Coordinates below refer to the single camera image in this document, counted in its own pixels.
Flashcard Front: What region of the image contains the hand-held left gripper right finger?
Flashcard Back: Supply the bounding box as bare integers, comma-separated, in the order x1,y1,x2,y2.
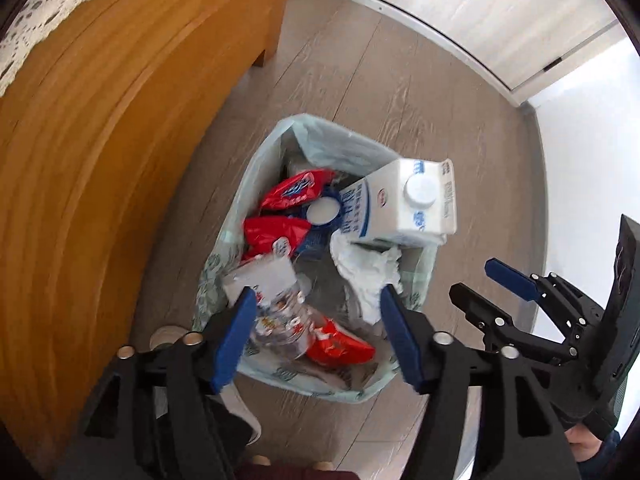
379,284,582,480

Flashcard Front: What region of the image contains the red snack bag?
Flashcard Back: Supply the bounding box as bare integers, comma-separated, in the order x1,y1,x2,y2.
304,316,377,370

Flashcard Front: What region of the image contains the white milk carton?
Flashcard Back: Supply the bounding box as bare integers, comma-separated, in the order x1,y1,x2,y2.
337,157,458,251

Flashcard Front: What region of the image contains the pale green trash bag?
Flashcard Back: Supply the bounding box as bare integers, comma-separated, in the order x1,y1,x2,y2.
192,114,441,405

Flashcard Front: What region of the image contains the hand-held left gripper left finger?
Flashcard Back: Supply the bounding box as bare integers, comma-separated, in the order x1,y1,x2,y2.
55,286,259,480

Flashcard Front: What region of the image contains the beige wooden door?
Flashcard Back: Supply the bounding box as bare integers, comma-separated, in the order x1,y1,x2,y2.
310,0,623,93

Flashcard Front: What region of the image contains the blue plastic cup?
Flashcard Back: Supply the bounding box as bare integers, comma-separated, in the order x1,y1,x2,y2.
295,185,351,261

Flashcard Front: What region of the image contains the wooden bed with checkered sheet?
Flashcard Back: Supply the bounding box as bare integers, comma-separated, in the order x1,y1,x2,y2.
0,0,298,461

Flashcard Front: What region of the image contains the red foil wrapper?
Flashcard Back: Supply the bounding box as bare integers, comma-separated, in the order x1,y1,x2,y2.
242,216,312,263

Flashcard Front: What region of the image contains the person's right hand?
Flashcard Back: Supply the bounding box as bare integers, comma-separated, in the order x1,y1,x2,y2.
567,422,608,462

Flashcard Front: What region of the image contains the white tissue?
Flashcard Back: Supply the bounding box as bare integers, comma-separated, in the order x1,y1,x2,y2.
330,232,403,323

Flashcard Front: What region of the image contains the person's right forearm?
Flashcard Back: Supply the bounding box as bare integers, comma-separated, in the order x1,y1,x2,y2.
582,430,626,467

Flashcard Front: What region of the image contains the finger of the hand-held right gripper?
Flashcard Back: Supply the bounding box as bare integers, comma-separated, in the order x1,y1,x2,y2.
448,281,577,367
484,257,603,335

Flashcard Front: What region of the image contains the clear printed plastic bag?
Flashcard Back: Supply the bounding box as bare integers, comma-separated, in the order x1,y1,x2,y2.
222,255,321,361

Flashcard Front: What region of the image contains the red wrapper with blue logo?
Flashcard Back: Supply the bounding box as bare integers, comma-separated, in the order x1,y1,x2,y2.
259,169,337,212

